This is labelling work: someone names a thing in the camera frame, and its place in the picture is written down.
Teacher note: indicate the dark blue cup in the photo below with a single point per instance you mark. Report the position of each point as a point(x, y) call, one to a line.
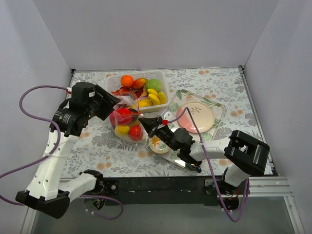
point(194, 167)

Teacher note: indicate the black base bar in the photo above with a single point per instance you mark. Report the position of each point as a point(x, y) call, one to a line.
point(160, 190)

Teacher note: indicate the floral tablecloth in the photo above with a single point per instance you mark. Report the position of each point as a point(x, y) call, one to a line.
point(99, 149)

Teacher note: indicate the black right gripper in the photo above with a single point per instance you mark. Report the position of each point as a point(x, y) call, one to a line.
point(154, 127)

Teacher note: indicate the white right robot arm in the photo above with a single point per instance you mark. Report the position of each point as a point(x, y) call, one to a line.
point(247, 154)

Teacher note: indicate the yellow fruit under radish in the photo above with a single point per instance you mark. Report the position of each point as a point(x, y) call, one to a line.
point(145, 103)

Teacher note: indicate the yellow mango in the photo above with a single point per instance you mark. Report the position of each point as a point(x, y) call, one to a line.
point(121, 130)

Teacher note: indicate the red pomegranate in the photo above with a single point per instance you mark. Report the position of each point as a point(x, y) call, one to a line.
point(112, 119)

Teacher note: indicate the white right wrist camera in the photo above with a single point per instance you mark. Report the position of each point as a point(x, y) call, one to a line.
point(164, 117)

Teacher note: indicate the orange red mango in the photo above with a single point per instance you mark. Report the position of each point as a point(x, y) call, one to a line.
point(139, 83)

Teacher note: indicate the pink white plate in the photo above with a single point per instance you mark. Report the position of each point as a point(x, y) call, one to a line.
point(202, 115)

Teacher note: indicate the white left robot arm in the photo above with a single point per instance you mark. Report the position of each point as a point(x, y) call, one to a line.
point(44, 193)

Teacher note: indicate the clear zip top bag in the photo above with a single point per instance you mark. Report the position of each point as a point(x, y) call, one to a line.
point(128, 100)

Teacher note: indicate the white plastic fruit basket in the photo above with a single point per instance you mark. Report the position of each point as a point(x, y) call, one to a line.
point(113, 84)

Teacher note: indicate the green fruit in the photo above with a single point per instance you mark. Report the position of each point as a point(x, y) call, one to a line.
point(155, 84)

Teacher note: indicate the floral small bowl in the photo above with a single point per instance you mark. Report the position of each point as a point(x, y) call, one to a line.
point(158, 146)

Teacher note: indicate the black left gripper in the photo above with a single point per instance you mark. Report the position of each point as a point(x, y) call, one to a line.
point(107, 102)

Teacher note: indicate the orange fruit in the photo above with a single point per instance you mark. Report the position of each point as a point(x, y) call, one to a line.
point(126, 81)

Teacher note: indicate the leaf pattern tray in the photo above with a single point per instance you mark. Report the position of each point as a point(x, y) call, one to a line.
point(180, 98)

